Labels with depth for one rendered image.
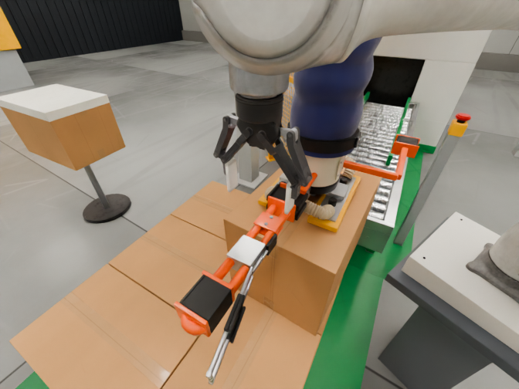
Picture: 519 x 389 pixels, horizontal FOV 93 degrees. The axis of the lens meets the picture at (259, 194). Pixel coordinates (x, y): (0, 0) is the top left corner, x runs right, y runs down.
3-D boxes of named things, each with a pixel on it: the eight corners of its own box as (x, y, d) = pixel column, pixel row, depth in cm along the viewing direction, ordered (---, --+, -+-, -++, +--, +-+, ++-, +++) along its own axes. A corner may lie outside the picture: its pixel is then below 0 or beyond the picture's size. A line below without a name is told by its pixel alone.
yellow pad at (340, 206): (336, 174, 106) (338, 164, 103) (360, 180, 102) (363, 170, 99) (306, 222, 83) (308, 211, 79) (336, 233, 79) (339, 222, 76)
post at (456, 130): (394, 237, 203) (452, 119, 141) (403, 240, 201) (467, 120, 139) (393, 242, 199) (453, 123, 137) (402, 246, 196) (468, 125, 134)
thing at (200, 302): (206, 283, 53) (203, 269, 50) (235, 299, 50) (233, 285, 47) (178, 317, 47) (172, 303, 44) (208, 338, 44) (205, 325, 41)
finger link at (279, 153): (266, 126, 43) (272, 123, 42) (300, 178, 46) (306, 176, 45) (254, 135, 41) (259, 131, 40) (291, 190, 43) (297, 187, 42)
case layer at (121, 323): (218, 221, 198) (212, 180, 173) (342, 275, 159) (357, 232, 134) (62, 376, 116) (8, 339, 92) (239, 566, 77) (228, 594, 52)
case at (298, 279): (293, 208, 149) (300, 149, 124) (360, 236, 132) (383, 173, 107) (231, 284, 110) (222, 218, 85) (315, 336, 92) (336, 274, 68)
